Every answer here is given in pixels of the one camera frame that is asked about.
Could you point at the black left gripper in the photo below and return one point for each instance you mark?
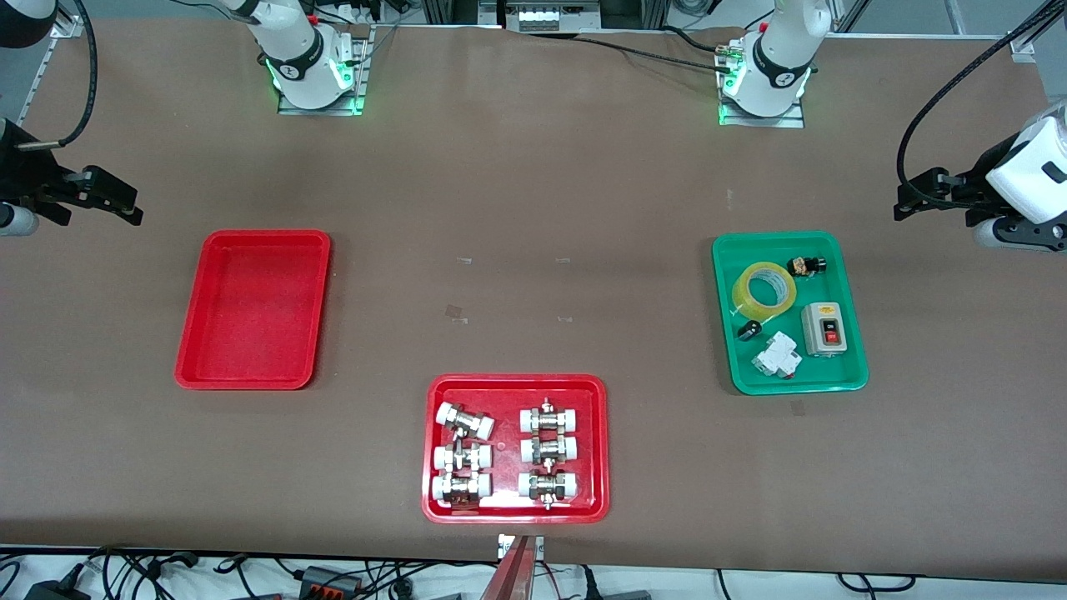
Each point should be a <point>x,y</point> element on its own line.
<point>972,187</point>

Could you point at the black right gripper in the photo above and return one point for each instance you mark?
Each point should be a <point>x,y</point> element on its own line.
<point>27,173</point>

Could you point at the yellow tape roll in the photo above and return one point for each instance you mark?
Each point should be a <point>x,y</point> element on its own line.
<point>744,293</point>

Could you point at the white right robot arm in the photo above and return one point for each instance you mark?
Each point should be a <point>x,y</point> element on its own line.
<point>296,50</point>

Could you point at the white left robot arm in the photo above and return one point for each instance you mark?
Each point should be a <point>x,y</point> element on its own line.
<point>779,58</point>

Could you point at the green plastic tray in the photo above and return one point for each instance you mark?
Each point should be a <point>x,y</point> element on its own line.
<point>750,250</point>

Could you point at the empty-type plain red tray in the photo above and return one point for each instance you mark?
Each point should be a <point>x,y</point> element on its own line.
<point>252,317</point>

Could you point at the red tray holding fittings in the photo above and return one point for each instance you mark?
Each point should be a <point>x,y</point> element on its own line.
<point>508,392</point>

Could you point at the slanted aluminium profile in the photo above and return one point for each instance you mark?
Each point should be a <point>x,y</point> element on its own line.
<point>1034,29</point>
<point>37,79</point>

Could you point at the black knob with gold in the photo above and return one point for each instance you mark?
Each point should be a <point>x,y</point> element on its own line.
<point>807,267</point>

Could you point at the white circuit breaker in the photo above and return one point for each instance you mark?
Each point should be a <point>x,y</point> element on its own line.
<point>777,356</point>

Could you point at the small black cylinder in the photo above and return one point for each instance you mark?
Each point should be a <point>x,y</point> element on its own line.
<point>748,331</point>

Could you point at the black plug adapter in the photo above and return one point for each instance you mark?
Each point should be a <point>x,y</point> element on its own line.
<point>54,590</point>

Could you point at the white terminal block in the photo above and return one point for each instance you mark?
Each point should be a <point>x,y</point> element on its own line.
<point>546,17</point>

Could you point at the tilted metal white pipe fitting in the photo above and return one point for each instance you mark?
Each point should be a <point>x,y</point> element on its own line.
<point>465,421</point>

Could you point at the black orange power adapter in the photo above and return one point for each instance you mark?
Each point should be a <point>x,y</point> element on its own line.
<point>327,581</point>

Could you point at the red metal bar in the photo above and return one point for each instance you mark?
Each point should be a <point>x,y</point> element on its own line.
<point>513,575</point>

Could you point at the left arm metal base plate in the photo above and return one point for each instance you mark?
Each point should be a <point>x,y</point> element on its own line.
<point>792,119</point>

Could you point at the grey on-off switch box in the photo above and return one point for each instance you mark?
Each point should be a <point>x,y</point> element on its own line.
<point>827,329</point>

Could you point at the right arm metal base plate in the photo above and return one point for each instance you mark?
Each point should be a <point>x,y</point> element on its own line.
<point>360,79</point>

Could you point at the aluminium frame post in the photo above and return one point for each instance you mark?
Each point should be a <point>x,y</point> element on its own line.
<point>450,10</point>

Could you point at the small white bracket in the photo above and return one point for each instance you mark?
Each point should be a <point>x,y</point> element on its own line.
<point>503,546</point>

